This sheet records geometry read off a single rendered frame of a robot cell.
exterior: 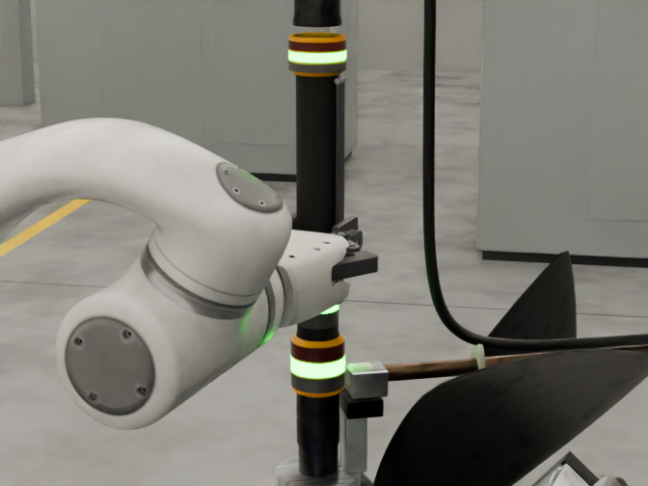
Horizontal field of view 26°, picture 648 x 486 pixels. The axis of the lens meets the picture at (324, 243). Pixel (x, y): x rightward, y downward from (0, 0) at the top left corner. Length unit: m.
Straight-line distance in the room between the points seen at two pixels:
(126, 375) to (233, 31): 7.54
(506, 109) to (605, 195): 0.60
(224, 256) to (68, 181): 0.10
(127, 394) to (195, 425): 3.93
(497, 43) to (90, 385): 5.76
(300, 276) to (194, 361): 0.15
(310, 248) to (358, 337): 4.62
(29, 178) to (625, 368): 0.50
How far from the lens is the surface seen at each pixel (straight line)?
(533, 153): 6.60
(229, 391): 5.05
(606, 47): 6.52
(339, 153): 1.07
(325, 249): 0.99
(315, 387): 1.12
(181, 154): 0.83
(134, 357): 0.82
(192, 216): 0.81
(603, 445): 4.66
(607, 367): 1.09
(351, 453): 1.15
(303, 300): 0.96
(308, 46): 1.05
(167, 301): 0.83
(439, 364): 1.15
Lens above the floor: 1.78
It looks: 15 degrees down
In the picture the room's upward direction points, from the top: straight up
